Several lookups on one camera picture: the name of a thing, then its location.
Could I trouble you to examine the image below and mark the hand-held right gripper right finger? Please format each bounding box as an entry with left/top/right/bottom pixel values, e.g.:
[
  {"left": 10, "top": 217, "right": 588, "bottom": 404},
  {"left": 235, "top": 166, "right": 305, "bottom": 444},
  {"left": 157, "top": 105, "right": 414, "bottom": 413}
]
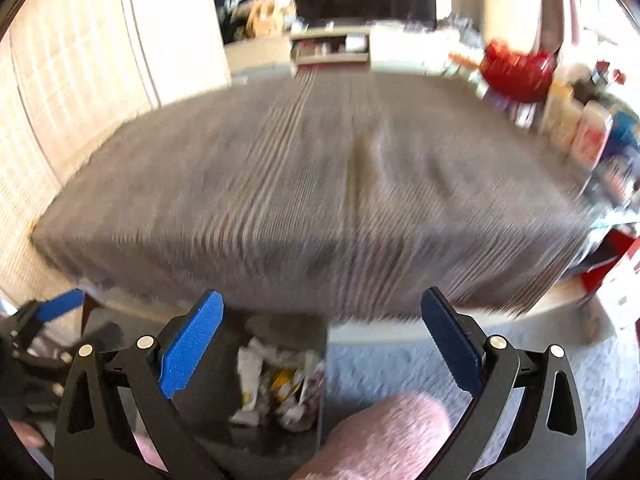
[{"left": 421, "top": 287, "right": 588, "bottom": 480}]

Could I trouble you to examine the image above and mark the white bottle yellow cap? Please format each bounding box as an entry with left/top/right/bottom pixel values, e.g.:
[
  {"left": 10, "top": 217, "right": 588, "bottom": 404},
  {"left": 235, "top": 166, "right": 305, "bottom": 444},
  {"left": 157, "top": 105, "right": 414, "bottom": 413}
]
[{"left": 542, "top": 82, "right": 576, "bottom": 137}]

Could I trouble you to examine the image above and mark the white paper piece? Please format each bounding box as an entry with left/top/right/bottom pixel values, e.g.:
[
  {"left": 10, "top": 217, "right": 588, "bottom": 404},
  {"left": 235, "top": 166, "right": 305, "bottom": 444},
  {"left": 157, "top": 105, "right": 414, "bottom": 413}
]
[{"left": 234, "top": 337, "right": 273, "bottom": 407}]

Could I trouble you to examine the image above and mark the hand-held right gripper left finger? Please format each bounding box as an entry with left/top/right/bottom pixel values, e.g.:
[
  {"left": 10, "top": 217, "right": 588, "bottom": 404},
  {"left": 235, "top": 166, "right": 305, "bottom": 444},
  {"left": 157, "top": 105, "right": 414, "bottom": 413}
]
[{"left": 54, "top": 290, "right": 226, "bottom": 480}]

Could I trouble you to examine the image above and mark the red white cardboard box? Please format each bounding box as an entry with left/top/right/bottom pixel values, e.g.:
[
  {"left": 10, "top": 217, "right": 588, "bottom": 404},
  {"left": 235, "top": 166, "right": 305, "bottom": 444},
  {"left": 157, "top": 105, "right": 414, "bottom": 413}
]
[{"left": 581, "top": 227, "right": 640, "bottom": 332}]

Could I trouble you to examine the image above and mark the red openwork plastic basket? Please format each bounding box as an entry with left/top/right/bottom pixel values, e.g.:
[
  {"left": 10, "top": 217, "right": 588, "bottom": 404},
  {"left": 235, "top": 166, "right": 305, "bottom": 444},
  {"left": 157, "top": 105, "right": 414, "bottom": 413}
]
[{"left": 481, "top": 38, "right": 557, "bottom": 104}]

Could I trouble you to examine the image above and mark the yellow plush bag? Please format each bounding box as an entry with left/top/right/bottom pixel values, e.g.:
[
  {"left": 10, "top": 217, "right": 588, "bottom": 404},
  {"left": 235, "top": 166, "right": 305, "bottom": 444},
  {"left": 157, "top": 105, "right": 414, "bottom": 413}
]
[{"left": 247, "top": 0, "right": 287, "bottom": 37}]

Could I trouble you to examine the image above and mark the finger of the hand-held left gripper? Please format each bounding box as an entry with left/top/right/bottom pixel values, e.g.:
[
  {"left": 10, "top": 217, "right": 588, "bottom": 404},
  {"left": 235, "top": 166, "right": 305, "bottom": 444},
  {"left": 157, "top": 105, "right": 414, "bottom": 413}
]
[{"left": 10, "top": 288, "right": 86, "bottom": 341}]

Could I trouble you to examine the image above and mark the pink curtain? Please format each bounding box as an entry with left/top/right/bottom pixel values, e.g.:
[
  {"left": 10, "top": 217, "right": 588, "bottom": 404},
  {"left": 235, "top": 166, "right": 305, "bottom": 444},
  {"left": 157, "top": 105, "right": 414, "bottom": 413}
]
[{"left": 539, "top": 0, "right": 587, "bottom": 56}]

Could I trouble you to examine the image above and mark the beige television cabinet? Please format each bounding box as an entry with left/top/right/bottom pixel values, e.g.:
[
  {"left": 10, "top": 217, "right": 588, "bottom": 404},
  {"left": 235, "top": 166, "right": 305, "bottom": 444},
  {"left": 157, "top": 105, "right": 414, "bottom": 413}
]
[{"left": 224, "top": 24, "right": 462, "bottom": 79}]

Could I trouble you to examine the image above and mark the window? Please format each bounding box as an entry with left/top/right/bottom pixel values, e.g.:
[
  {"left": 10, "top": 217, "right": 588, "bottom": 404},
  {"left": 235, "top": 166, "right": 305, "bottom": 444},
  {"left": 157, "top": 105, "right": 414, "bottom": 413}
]
[{"left": 580, "top": 0, "right": 640, "bottom": 61}]

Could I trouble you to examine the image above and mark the blue red can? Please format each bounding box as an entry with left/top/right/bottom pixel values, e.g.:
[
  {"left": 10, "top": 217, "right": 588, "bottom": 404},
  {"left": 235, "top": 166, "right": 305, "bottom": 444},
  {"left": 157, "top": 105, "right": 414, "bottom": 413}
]
[{"left": 607, "top": 109, "right": 640, "bottom": 162}]

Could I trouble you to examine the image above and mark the pink fuzzy slipper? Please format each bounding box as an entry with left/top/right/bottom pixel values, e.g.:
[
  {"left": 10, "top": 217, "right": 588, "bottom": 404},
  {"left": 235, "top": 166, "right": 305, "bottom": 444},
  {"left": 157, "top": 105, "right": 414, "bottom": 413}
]
[{"left": 290, "top": 392, "right": 472, "bottom": 480}]

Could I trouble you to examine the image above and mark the woven panel screen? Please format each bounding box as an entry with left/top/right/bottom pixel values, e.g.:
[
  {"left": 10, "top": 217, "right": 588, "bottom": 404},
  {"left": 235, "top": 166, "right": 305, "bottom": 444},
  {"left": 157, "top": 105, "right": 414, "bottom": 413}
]
[{"left": 0, "top": 0, "right": 232, "bottom": 306}]

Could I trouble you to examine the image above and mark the dark trash bin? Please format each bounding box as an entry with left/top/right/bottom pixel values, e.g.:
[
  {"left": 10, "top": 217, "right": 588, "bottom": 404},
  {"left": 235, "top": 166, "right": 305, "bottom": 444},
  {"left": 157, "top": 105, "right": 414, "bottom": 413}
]
[{"left": 81, "top": 290, "right": 329, "bottom": 480}]

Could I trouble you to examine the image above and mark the person's left hand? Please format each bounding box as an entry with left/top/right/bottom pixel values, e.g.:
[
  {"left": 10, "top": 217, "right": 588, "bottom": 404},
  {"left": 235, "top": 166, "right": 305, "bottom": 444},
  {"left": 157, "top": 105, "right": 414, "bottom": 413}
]
[{"left": 9, "top": 419, "right": 47, "bottom": 450}]

